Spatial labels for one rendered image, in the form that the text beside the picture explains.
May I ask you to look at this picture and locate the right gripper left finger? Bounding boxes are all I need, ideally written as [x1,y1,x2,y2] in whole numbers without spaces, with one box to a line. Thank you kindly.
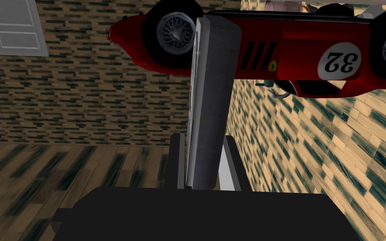
[164,132,187,190]

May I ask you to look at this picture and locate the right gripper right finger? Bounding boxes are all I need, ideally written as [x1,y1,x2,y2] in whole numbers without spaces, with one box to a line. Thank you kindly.
[216,134,252,192]

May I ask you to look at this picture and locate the grey slab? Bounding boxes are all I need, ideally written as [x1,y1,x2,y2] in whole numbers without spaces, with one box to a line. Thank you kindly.
[185,14,243,190]

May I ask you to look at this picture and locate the red racing car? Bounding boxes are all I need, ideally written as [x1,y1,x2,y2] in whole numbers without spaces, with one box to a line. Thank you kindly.
[107,0,386,100]

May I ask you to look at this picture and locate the white panelled door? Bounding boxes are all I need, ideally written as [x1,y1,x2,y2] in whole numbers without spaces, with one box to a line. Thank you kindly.
[0,0,49,57]

